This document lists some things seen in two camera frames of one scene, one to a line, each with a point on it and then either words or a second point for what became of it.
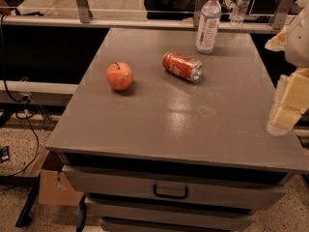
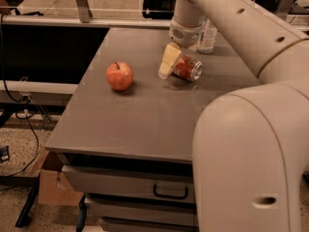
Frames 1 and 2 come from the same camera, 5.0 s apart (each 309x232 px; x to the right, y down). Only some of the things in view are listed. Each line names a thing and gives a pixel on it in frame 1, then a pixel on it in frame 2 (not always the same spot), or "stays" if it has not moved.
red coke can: [185, 67] stays
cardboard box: [53, 188] stays
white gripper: [298, 43] -> [185, 35]
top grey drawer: [248, 188] stays
